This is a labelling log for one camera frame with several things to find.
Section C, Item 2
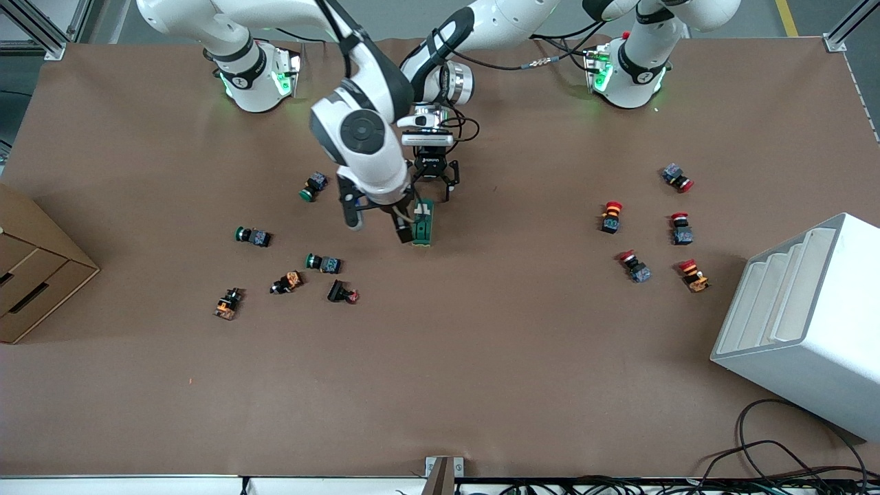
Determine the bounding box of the green terminal block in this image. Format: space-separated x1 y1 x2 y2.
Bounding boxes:
411 199 436 248

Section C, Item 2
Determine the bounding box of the brown paper table mat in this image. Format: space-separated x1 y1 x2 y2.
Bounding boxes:
0 34 880 479

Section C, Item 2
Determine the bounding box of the brown cardboard drawer box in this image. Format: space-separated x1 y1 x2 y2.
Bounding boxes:
0 184 101 344

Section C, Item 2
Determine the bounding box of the white stepped storage rack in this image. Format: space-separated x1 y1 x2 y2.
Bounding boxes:
710 212 880 443

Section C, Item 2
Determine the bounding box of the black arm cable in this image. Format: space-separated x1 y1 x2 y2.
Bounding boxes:
440 38 593 145
275 0 360 78

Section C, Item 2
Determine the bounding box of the black base cable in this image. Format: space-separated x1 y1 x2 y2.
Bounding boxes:
527 33 600 71

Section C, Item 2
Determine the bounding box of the aluminium camera post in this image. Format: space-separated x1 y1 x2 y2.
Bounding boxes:
425 455 465 495

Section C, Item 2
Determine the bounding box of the black cable bundle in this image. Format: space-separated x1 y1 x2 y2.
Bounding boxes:
455 474 880 495

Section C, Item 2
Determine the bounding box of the aluminium frame profile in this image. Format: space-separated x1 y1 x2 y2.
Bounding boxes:
0 0 94 61
822 0 880 54

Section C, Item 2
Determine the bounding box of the black looped floor cable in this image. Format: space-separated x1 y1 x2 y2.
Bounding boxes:
700 398 870 483

